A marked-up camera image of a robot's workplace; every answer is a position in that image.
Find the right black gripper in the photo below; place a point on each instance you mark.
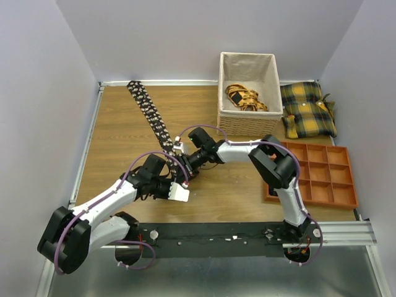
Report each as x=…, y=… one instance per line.
x=190, y=171

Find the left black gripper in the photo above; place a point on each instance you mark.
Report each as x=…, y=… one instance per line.
x=166, y=195

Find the black floral tie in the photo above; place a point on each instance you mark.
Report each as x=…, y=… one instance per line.
x=155, y=121

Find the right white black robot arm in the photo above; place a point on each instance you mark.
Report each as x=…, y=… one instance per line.
x=277, y=166

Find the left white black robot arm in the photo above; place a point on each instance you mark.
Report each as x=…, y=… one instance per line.
x=71, y=234

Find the orange patterned tie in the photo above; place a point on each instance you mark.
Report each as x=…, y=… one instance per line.
x=244, y=99

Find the wicker basket with liner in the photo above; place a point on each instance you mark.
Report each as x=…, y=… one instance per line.
x=248, y=75

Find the yellow plaid shirt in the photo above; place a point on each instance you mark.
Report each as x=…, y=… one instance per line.
x=306, y=111

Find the orange compartment tray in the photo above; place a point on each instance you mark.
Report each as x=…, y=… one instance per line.
x=326, y=177

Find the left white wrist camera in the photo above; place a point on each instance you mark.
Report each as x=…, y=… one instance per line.
x=178, y=193

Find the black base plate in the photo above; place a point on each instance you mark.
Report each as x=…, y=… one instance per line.
x=171, y=248

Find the aluminium frame rail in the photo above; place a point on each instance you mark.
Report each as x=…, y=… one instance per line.
x=330, y=233

